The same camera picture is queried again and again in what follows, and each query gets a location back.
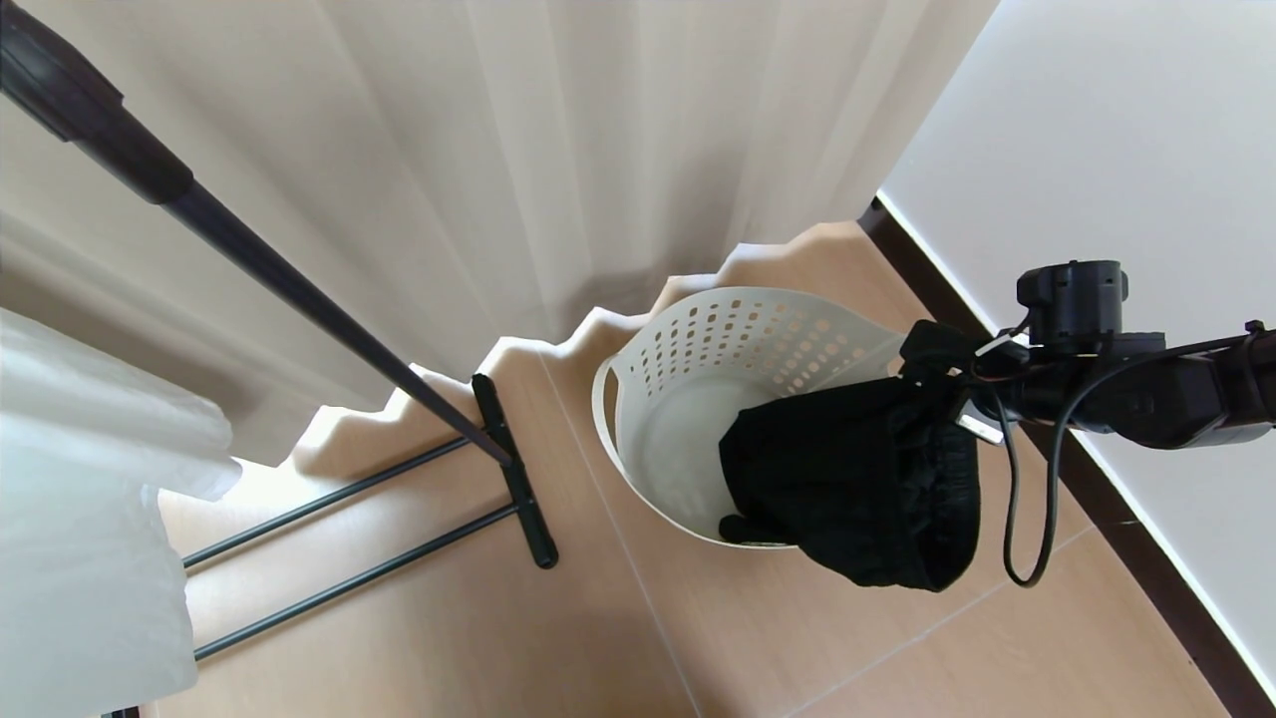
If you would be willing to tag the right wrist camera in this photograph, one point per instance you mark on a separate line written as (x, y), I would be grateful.
(942, 349)

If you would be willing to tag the beige curtain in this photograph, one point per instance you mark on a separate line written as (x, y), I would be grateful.
(498, 150)

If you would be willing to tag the white laundry basket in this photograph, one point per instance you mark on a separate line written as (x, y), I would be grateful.
(678, 449)

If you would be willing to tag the white printed t-shirt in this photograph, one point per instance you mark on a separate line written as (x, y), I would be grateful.
(80, 548)

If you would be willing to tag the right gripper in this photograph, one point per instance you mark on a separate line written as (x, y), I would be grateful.
(1146, 399)

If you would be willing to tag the black clothes rack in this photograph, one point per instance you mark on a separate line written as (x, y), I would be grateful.
(249, 249)

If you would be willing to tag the black garment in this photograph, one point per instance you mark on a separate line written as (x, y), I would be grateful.
(847, 479)

